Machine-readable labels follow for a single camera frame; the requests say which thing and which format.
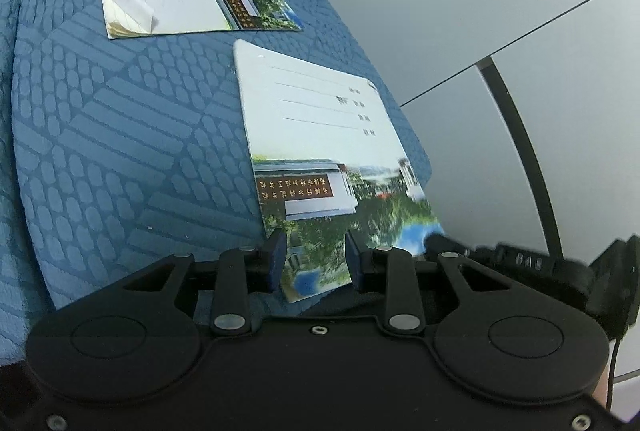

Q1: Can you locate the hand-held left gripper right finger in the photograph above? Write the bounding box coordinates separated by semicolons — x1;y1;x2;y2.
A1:
345;228;522;337

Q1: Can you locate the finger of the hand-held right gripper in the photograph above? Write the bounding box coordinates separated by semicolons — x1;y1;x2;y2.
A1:
424;232;502;263

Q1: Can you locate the black cable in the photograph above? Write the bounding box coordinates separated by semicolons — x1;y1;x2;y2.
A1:
604;306;634;412

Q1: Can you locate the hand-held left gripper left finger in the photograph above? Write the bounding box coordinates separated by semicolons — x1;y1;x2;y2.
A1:
122;227;289;337

